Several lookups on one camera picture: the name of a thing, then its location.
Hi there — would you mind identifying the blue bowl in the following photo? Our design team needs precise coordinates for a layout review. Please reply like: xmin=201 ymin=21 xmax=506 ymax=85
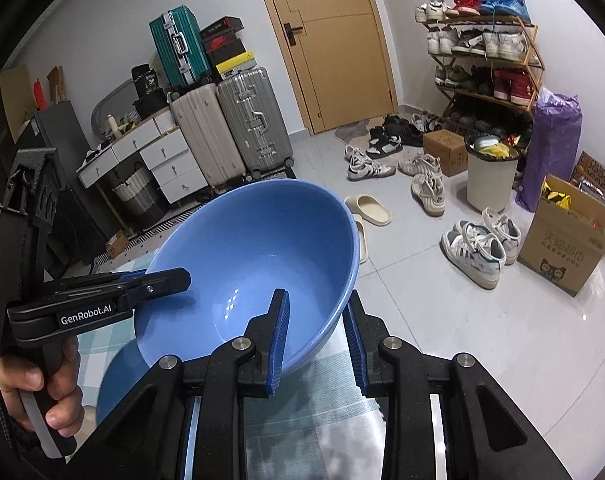
xmin=96 ymin=339 xmax=150 ymax=424
xmin=134 ymin=179 xmax=360 ymax=374

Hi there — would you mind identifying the person's left hand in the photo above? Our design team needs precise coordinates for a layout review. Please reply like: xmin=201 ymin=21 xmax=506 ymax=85
xmin=0 ymin=336 xmax=87 ymax=438

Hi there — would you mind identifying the small cardboard box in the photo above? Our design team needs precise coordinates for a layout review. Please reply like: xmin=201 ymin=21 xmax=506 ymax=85
xmin=106 ymin=231 xmax=129 ymax=259

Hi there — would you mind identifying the woven laundry basket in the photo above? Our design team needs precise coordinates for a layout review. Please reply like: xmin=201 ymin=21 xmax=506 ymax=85
xmin=114 ymin=166 xmax=168 ymax=230

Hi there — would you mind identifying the teal checked tablecloth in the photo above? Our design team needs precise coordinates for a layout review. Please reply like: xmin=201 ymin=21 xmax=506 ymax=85
xmin=71 ymin=251 xmax=389 ymax=480

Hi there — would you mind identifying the white drawer desk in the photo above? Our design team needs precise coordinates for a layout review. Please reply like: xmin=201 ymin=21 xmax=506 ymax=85
xmin=77 ymin=107 xmax=208 ymax=204

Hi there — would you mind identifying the white sneaker pair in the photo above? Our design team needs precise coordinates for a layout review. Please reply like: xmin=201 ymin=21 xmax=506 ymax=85
xmin=440 ymin=208 xmax=523 ymax=290

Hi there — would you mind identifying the beige suitcase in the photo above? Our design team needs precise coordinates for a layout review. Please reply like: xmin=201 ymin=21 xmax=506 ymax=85
xmin=170 ymin=84 xmax=247 ymax=190

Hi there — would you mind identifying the silver suitcase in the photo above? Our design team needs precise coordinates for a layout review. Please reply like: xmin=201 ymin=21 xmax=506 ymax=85
xmin=217 ymin=66 xmax=294 ymax=179

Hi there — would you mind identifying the printed cardboard box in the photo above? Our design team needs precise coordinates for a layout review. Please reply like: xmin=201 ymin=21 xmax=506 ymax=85
xmin=518 ymin=174 xmax=605 ymax=297

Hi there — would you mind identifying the beige slipper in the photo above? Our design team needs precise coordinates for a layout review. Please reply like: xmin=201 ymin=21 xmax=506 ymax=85
xmin=345 ymin=194 xmax=392 ymax=226

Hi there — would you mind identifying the teal suitcase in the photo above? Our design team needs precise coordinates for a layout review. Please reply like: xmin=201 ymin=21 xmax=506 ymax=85
xmin=150 ymin=6 xmax=214 ymax=88

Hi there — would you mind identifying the yellow black shoebox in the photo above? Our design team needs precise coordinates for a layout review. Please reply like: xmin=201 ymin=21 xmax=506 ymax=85
xmin=216 ymin=51 xmax=257 ymax=79

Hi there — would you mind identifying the white trash bin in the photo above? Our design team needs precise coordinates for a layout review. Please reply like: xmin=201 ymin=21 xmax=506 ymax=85
xmin=465 ymin=134 xmax=520 ymax=211

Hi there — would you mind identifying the brown cardboard box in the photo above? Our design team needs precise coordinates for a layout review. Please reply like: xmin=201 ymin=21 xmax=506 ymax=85
xmin=423 ymin=129 xmax=468 ymax=177

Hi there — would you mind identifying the purple bag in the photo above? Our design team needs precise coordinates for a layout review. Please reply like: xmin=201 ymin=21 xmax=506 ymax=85
xmin=517 ymin=87 xmax=583 ymax=212

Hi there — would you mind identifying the wooden door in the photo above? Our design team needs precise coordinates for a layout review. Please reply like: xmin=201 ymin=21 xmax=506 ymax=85
xmin=264 ymin=0 xmax=398 ymax=133

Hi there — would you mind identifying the wooden shoe rack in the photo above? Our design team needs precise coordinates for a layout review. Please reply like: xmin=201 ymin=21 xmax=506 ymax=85
xmin=415 ymin=0 xmax=545 ymax=138

